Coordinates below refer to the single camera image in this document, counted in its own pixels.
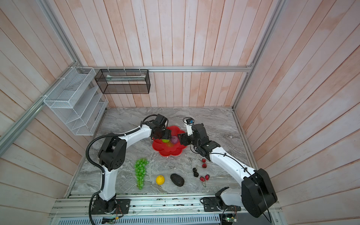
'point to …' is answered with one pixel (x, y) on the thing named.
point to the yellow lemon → (160, 180)
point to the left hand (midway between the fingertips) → (166, 137)
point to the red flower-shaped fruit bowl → (167, 149)
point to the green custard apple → (165, 140)
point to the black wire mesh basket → (123, 81)
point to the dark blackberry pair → (195, 174)
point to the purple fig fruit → (174, 139)
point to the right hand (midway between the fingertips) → (182, 133)
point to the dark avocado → (177, 180)
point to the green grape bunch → (140, 170)
